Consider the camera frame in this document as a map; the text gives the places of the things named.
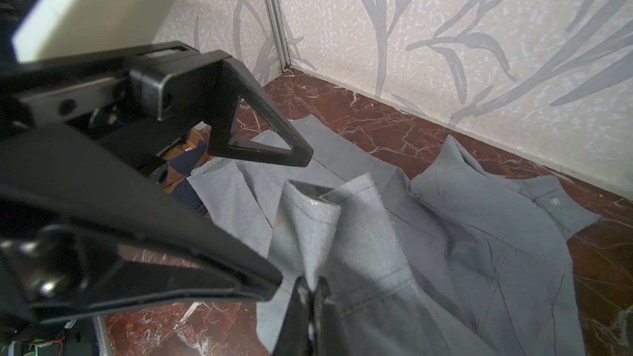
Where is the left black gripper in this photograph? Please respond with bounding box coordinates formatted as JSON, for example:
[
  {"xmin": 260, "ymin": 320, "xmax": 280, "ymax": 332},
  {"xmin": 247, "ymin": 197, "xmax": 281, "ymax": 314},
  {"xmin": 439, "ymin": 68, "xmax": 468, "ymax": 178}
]
[{"xmin": 1, "ymin": 43, "xmax": 282, "ymax": 324}]

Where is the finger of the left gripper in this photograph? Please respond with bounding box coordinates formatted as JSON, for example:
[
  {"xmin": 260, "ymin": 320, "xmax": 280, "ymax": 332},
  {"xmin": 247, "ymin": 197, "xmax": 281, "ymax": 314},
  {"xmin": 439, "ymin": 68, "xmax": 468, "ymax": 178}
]
[{"xmin": 207, "ymin": 58, "xmax": 313, "ymax": 167}]

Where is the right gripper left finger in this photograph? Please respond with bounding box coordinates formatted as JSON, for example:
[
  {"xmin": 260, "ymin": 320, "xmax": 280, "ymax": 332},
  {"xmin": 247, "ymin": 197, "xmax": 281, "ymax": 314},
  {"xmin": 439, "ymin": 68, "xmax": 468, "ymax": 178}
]
[{"xmin": 272, "ymin": 277, "xmax": 313, "ymax": 356}]

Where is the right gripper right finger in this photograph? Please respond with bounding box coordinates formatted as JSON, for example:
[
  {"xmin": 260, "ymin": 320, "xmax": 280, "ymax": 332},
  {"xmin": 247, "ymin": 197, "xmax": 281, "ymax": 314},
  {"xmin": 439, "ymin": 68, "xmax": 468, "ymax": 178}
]
[{"xmin": 313, "ymin": 277, "xmax": 351, "ymax": 356}]

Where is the grey long sleeve shirt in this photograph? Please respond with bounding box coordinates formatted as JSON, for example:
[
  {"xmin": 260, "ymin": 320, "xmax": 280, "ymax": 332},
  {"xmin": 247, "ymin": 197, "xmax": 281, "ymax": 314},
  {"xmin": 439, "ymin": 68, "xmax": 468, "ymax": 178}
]
[{"xmin": 188, "ymin": 116, "xmax": 600, "ymax": 355}]

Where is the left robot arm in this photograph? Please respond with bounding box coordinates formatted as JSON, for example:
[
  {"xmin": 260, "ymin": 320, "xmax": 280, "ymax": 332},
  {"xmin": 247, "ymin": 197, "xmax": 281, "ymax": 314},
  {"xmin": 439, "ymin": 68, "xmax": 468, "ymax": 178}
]
[{"xmin": 1, "ymin": 0, "xmax": 313, "ymax": 324}]

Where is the folded multicolour plaid shirt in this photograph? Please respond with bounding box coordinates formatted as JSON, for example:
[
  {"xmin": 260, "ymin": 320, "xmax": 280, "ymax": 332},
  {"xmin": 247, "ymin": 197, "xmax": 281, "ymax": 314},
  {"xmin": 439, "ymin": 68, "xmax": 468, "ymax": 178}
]
[{"xmin": 164, "ymin": 126, "xmax": 213, "ymax": 217}]

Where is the aluminium cage frame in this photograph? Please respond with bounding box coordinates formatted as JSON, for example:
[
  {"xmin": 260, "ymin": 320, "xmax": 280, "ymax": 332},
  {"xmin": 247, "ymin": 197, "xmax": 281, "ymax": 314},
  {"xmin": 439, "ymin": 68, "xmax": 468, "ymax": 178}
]
[{"xmin": 265, "ymin": 0, "xmax": 292, "ymax": 71}]

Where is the aluminium front rail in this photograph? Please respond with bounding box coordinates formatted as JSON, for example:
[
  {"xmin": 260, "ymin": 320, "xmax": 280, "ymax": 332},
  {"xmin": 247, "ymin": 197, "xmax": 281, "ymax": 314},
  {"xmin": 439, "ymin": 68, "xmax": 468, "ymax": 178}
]
[{"xmin": 92, "ymin": 316, "xmax": 114, "ymax": 356}]

